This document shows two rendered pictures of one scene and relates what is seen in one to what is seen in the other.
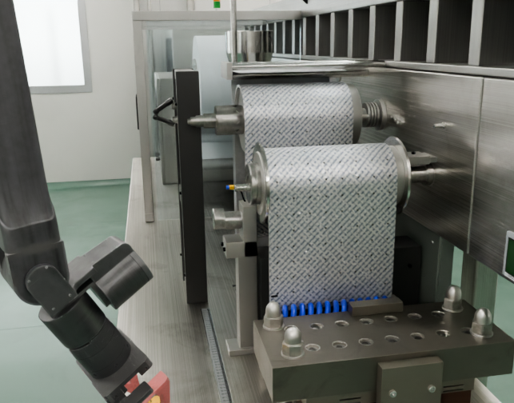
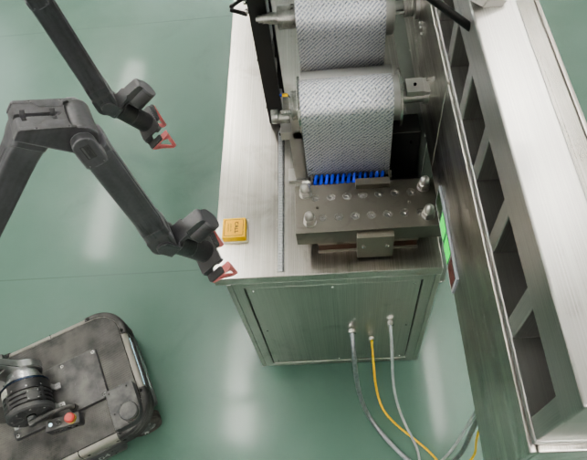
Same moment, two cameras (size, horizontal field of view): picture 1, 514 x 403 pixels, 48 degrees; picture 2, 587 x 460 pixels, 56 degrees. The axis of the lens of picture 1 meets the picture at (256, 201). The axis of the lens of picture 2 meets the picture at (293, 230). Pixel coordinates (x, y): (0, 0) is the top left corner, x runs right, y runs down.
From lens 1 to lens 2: 0.85 m
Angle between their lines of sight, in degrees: 45
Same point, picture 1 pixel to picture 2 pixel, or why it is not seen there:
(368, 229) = (372, 139)
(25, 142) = (142, 208)
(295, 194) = (319, 123)
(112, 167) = not seen: outside the picture
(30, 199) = (151, 224)
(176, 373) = (256, 195)
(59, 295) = (172, 250)
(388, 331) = (372, 206)
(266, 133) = (314, 38)
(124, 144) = not seen: outside the picture
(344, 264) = (356, 155)
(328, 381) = (328, 237)
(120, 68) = not seen: outside the picture
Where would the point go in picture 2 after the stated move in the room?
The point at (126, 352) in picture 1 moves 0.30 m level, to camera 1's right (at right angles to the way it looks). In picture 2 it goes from (211, 252) to (331, 265)
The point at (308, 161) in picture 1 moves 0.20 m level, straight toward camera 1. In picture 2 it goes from (330, 102) to (310, 164)
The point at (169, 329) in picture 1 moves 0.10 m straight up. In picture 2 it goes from (255, 151) to (250, 130)
